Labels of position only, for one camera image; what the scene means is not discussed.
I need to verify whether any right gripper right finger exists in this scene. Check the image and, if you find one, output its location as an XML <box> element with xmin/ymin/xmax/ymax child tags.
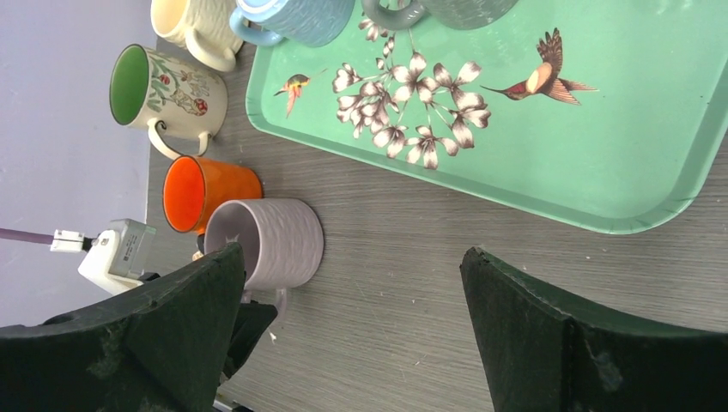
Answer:
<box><xmin>460</xmin><ymin>247</ymin><xmax>727</xmax><ymax>411</ymax></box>

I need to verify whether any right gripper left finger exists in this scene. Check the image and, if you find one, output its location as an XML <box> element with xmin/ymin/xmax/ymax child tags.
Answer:
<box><xmin>1</xmin><ymin>244</ymin><xmax>245</xmax><ymax>411</ymax></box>

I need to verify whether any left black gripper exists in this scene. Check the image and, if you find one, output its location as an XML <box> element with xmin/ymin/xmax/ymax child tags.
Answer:
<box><xmin>77</xmin><ymin>219</ymin><xmax>279</xmax><ymax>380</ymax></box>

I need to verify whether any orange mug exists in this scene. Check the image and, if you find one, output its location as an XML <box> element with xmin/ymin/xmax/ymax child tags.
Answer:
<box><xmin>162</xmin><ymin>155</ymin><xmax>264</xmax><ymax>234</ymax></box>

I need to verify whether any lilac mug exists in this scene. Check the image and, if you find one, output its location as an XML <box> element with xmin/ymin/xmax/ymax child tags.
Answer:
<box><xmin>202</xmin><ymin>198</ymin><xmax>325</xmax><ymax>323</ymax></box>

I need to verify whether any cream floral mug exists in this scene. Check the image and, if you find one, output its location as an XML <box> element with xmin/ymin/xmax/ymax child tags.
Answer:
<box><xmin>108</xmin><ymin>44</ymin><xmax>228</xmax><ymax>160</ymax></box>

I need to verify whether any cream plain mug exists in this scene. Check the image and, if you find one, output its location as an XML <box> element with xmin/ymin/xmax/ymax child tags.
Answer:
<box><xmin>150</xmin><ymin>0</ymin><xmax>243</xmax><ymax>72</ymax></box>

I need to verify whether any grey mug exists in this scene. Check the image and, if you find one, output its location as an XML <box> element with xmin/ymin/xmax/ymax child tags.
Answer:
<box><xmin>361</xmin><ymin>0</ymin><xmax>518</xmax><ymax>31</ymax></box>

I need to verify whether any light blue mug on tray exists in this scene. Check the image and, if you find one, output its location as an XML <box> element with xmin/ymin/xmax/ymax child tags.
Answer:
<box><xmin>229</xmin><ymin>0</ymin><xmax>355</xmax><ymax>47</ymax></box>

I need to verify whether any green floral tray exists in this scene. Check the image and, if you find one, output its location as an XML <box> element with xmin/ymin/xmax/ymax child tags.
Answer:
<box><xmin>246</xmin><ymin>1</ymin><xmax>727</xmax><ymax>234</ymax></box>

